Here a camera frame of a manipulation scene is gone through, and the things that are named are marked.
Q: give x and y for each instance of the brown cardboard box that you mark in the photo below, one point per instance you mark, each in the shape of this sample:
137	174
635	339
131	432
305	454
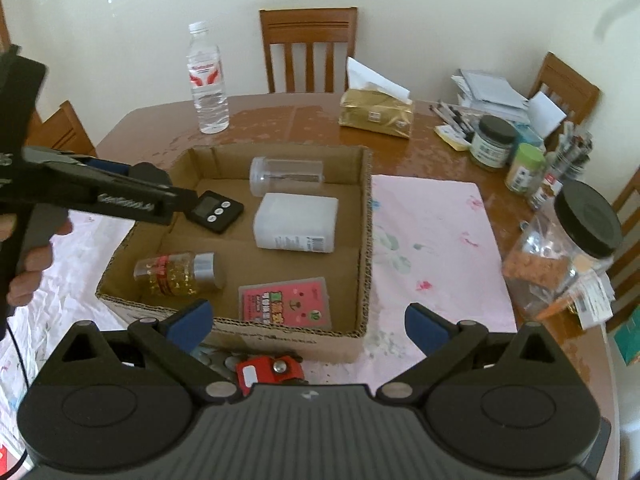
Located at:
300	265

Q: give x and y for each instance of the clear water bottle red label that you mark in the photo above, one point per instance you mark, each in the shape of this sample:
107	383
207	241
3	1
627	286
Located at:
207	85

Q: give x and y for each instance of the person's left hand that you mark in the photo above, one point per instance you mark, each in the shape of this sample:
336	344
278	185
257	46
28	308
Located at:
36	260

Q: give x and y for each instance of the pink floral tablecloth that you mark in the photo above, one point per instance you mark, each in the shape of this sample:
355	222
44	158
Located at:
430	240

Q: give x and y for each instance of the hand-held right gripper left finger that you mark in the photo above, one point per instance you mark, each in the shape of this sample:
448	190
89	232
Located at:
192	322

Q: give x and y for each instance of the large clear jar black lid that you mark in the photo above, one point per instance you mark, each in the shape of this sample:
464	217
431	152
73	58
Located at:
560	260

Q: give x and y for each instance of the loose pens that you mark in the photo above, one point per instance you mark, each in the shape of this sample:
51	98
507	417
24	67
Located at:
452	115

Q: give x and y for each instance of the teal carton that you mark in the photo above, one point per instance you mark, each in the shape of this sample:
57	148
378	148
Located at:
629	335

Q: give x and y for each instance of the white envelope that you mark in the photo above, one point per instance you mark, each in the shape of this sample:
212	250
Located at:
545	112

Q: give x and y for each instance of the clear case of red cards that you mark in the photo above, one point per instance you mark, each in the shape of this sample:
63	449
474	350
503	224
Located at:
285	305

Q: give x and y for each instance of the stack of white papers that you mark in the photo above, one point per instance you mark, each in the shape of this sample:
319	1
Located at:
492	90

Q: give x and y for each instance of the clear plastic jar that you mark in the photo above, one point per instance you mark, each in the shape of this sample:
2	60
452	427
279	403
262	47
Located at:
287	176

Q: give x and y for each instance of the red toy car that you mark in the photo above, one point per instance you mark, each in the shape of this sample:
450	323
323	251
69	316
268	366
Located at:
265	372

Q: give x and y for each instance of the black digital timer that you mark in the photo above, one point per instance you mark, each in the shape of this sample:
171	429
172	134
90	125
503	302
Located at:
215	211

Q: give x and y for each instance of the wooden chair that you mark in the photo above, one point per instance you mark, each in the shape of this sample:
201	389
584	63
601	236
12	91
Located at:
307	25
62	127
565	80

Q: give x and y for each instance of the small teal box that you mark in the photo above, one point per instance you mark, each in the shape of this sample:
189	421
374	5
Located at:
529	136

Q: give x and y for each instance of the bundle of pens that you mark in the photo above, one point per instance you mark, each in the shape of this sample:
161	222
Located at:
565	165

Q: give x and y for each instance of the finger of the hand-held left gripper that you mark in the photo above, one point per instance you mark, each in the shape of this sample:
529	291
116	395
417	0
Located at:
112	166
150	202

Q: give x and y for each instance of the jar with green lid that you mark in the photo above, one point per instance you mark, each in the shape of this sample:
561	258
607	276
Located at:
524	170

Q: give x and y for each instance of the yellow sticky notes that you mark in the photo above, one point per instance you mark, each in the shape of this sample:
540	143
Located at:
452	139

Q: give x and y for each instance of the gold tissue pack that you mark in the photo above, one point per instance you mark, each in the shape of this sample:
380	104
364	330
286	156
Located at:
375	112

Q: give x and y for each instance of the clear bottle of golden capsules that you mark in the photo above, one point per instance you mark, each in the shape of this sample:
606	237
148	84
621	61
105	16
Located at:
175	275

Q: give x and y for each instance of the glass jar with dark lid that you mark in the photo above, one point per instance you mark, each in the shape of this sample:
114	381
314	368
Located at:
492	142

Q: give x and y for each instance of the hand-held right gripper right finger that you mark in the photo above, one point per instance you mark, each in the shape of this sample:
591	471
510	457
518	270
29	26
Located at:
425	325

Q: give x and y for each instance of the wooden chair back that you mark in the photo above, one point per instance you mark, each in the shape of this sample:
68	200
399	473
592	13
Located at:
307	25

